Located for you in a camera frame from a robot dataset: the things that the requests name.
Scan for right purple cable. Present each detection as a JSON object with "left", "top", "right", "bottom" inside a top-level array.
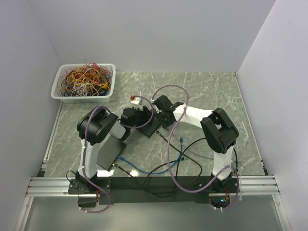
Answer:
[{"left": 151, "top": 85, "right": 239, "bottom": 193}]

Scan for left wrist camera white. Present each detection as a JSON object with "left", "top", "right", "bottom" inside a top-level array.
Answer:
[{"left": 130, "top": 95, "right": 143, "bottom": 105}]

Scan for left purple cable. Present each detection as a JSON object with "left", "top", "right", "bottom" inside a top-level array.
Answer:
[{"left": 81, "top": 95, "right": 154, "bottom": 169}]

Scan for purple cable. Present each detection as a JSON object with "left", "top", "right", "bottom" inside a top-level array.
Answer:
[
  {"left": 151, "top": 85, "right": 239, "bottom": 193},
  {"left": 81, "top": 95, "right": 154, "bottom": 169}
]

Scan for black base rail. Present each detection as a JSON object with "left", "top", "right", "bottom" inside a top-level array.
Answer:
[{"left": 96, "top": 175, "right": 241, "bottom": 205}]

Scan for black ethernet cable long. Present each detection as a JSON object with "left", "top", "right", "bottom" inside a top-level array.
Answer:
[{"left": 113, "top": 156, "right": 206, "bottom": 198}]

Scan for blue ethernet cable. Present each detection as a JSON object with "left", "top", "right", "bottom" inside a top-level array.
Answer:
[{"left": 117, "top": 136, "right": 185, "bottom": 174}]

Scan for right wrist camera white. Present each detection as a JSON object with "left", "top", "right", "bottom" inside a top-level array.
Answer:
[{"left": 151, "top": 99, "right": 161, "bottom": 114}]

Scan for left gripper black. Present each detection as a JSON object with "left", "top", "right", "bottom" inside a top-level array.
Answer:
[{"left": 129, "top": 106, "right": 156, "bottom": 130}]

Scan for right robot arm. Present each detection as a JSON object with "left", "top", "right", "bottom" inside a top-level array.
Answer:
[{"left": 153, "top": 95, "right": 239, "bottom": 193}]

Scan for tangled colourful wires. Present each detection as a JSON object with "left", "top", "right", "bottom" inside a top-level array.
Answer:
[{"left": 60, "top": 58, "right": 114, "bottom": 97}]

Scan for black network switch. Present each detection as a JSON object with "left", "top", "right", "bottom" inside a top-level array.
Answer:
[
  {"left": 137, "top": 115, "right": 161, "bottom": 138},
  {"left": 97, "top": 136, "right": 126, "bottom": 171}
]

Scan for white plastic basket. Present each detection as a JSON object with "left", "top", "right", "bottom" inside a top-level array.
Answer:
[{"left": 51, "top": 63, "right": 116, "bottom": 103}]

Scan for black ethernet cable short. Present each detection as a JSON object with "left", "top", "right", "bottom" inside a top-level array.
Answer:
[{"left": 155, "top": 129, "right": 239, "bottom": 193}]

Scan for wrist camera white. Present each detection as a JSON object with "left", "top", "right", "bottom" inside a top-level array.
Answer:
[
  {"left": 130, "top": 95, "right": 143, "bottom": 105},
  {"left": 151, "top": 99, "right": 161, "bottom": 114}
]

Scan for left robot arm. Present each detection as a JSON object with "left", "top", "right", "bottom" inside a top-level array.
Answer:
[{"left": 68, "top": 106, "right": 160, "bottom": 194}]

